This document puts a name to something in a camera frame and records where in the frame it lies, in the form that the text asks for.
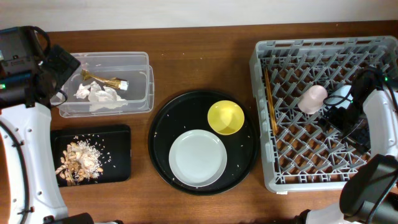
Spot blue cup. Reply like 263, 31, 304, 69
326, 85, 353, 109

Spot pink cup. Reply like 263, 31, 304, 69
297, 85, 328, 114

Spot white napkin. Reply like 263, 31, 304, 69
74, 81, 127, 112

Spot brown coffee sachet wrapper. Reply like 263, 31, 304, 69
81, 70, 129, 91

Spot wooden chopstick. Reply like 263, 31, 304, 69
265, 70, 277, 136
264, 68, 276, 126

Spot food scraps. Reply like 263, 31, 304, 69
55, 134, 116, 186

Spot yellow bowl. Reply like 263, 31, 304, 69
207, 100, 245, 136

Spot grey plate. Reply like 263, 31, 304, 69
169, 129, 228, 188

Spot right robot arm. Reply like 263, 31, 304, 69
293, 67, 397, 223

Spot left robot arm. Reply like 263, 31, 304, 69
1, 45, 93, 223

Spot grey dishwasher rack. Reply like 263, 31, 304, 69
249, 36, 397, 194

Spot clear plastic bin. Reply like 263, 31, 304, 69
51, 52, 154, 118

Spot black rectangular tray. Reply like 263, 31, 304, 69
50, 124, 131, 187

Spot round black serving tray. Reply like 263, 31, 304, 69
148, 90, 260, 196

